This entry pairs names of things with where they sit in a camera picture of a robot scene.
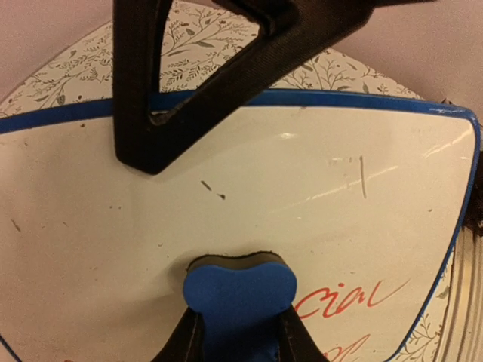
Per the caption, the small blue-framed whiteboard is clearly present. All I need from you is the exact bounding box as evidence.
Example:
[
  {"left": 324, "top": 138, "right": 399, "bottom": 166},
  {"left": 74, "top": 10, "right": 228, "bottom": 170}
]
[{"left": 1, "top": 90, "right": 480, "bottom": 361}]

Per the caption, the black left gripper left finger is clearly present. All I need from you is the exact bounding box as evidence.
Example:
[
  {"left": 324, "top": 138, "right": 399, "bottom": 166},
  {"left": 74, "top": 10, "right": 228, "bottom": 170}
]
[{"left": 152, "top": 308, "right": 205, "bottom": 362}]

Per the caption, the blue whiteboard eraser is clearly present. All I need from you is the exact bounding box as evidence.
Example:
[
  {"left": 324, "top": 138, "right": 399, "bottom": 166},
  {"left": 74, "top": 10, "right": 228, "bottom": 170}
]
[{"left": 183, "top": 251, "right": 297, "bottom": 361}]

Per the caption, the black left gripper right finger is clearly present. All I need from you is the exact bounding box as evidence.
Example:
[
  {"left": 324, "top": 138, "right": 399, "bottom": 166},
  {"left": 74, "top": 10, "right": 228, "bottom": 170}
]
[{"left": 277, "top": 306, "right": 328, "bottom": 362}]

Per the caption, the floral patterned table mat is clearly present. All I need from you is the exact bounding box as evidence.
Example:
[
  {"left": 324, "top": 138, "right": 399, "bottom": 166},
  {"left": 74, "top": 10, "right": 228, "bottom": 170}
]
[{"left": 1, "top": 1, "right": 482, "bottom": 361}]

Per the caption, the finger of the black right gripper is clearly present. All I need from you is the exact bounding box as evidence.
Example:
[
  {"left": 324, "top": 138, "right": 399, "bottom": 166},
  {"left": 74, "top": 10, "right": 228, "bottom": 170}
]
[{"left": 112, "top": 0, "right": 438, "bottom": 175}]

